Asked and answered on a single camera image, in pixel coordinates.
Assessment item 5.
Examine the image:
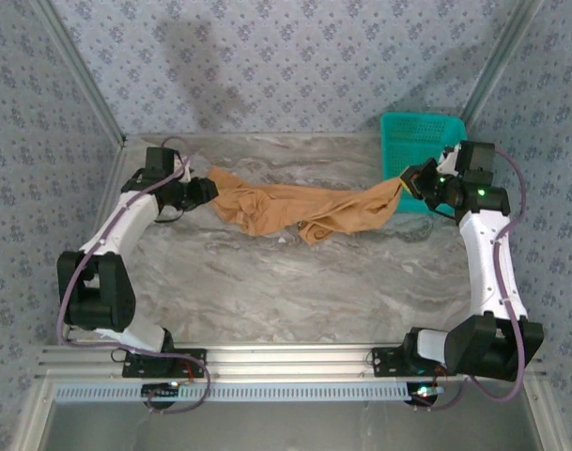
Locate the teal plastic basket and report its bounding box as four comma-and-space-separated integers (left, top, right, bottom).
379, 111, 470, 215

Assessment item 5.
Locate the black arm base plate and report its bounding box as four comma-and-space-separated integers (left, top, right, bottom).
370, 346, 458, 380
121, 346, 208, 380

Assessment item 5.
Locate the aluminium table edge rail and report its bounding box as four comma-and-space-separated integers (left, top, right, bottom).
57, 138, 130, 349

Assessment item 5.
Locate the slotted grey cable duct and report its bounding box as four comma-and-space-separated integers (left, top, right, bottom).
54, 381, 449, 404

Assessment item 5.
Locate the tan t-shirt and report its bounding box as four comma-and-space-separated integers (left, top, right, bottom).
206, 164, 404, 248

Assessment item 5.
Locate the aluminium mounting rail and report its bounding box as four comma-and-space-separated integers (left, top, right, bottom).
36, 345, 548, 377

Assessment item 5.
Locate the aluminium frame post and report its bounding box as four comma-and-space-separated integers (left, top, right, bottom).
456, 0, 548, 126
31, 0, 129, 146

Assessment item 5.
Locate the small black circuit board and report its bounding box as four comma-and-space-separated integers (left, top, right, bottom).
406, 382, 445, 406
142, 382, 182, 401

